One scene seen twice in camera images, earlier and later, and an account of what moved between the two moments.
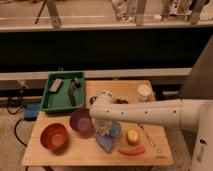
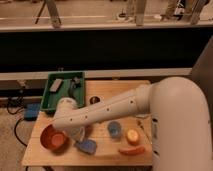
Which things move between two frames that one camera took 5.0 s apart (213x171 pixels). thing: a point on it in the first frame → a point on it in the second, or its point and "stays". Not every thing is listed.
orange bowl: [54, 137] stays
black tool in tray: [76, 82] stays
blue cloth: [106, 140] → [87, 145]
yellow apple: [132, 136] stays
